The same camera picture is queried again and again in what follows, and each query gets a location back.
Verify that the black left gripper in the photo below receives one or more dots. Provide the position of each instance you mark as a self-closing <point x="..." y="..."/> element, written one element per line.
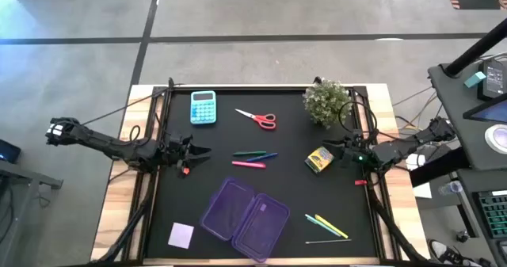
<point x="178" y="148"/>

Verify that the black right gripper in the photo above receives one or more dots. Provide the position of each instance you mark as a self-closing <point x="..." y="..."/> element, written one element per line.
<point x="356" y="154"/>

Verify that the yellow green crayon box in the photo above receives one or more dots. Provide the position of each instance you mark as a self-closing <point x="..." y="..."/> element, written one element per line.
<point x="319" y="159"/>

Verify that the pink marker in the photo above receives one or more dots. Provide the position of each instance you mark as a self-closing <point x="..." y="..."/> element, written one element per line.
<point x="249" y="164"/>

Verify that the purple plastic pencil box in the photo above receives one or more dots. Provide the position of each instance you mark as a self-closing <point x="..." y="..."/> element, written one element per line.
<point x="227" y="207"/>

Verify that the blue pen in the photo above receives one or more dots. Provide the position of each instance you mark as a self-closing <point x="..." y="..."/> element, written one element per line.
<point x="263" y="156"/>

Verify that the teal pen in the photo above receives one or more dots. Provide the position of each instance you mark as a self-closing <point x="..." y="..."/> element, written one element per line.
<point x="321" y="224"/>

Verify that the pale lavender sticky note pad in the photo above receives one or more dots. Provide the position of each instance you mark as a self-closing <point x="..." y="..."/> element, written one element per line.
<point x="181" y="235"/>

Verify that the thin white stick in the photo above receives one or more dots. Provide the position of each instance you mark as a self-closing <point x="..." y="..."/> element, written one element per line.
<point x="328" y="241"/>

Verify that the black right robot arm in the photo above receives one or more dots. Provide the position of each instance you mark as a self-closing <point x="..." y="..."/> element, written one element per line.
<point x="400" y="148"/>

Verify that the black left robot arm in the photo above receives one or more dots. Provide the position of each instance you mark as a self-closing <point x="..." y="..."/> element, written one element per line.
<point x="111" y="146"/>

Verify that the small red eraser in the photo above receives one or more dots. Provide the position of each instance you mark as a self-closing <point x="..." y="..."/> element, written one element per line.
<point x="360" y="182"/>

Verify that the teal calculator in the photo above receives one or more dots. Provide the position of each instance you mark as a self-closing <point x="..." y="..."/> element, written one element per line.
<point x="203" y="110"/>

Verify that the small potted green plant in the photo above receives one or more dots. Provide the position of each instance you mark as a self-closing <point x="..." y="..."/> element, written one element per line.
<point x="326" y="100"/>

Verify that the white paper sheet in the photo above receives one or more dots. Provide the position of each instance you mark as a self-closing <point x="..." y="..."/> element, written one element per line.
<point x="423" y="191"/>

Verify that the clear water bottle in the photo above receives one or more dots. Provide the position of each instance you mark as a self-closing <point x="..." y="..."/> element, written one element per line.
<point x="450" y="188"/>

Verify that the dark grey side desk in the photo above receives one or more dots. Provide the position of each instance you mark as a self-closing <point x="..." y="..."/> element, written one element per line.
<point x="455" y="112"/>

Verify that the black castor wheel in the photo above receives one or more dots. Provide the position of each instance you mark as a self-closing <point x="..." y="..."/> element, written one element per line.
<point x="462" y="236"/>

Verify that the person's shoe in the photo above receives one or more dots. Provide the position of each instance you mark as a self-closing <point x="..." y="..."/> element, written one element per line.
<point x="447" y="255"/>

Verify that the teal block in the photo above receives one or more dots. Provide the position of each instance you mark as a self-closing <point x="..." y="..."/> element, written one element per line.
<point x="475" y="79"/>

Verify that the tablet screen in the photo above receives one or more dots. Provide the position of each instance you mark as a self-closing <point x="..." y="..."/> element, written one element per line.
<point x="493" y="112"/>

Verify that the white round disc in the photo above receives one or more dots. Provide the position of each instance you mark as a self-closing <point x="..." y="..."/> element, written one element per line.
<point x="499" y="138"/>

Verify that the black round pole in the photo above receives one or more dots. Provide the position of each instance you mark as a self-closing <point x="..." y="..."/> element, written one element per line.
<point x="475" y="51"/>

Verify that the black box device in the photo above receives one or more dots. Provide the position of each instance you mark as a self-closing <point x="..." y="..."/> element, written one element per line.
<point x="493" y="78"/>

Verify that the backlit black keyboard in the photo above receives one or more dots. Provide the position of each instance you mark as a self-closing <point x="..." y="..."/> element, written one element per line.
<point x="495" y="215"/>

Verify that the grey metal desk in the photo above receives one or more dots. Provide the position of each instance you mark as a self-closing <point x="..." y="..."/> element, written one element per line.
<point x="24" y="176"/>

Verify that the black device blue light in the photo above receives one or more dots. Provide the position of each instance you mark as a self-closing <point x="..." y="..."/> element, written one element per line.
<point x="10" y="152"/>

